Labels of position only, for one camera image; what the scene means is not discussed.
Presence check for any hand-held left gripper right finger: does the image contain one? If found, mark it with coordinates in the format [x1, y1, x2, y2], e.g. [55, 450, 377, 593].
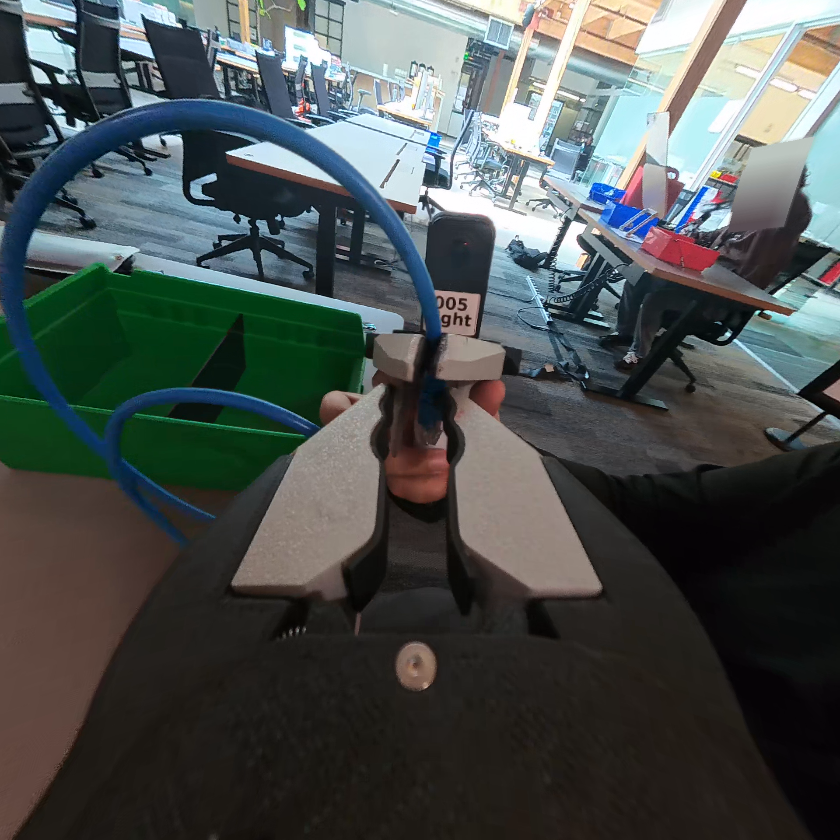
[448, 387, 603, 616]

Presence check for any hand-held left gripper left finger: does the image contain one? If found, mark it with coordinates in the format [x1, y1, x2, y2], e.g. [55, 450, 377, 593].
[230, 384, 395, 611]

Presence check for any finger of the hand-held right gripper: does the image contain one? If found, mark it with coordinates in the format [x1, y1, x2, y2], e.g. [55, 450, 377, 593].
[371, 332, 433, 383]
[435, 335, 508, 382]

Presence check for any blue ethernet cable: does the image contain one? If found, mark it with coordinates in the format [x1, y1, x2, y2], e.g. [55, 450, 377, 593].
[0, 98, 455, 547]

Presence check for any person's right hand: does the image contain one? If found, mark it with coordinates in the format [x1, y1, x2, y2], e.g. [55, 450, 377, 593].
[319, 377, 507, 505]

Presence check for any white power strip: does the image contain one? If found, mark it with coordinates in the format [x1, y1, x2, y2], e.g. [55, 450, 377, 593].
[525, 276, 552, 329]

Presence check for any green plastic bin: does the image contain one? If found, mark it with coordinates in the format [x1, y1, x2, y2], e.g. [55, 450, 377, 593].
[0, 262, 367, 492]

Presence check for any white office desk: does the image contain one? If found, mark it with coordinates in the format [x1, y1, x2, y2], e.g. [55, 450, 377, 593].
[226, 113, 434, 298]

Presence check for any red plastic bin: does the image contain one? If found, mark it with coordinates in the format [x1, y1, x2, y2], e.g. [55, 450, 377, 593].
[640, 226, 721, 272]

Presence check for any black office chair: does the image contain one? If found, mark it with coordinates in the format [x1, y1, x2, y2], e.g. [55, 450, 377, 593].
[255, 49, 311, 127]
[0, 0, 99, 232]
[178, 128, 316, 282]
[141, 14, 224, 101]
[69, 0, 173, 178]

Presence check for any wooden office desk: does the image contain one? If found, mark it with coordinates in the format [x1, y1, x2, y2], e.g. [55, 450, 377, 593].
[545, 174, 798, 411]

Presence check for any black stand base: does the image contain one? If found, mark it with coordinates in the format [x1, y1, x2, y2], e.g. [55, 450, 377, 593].
[764, 360, 840, 452]

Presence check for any wooden support post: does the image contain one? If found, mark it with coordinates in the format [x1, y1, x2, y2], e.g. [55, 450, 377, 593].
[617, 0, 749, 191]

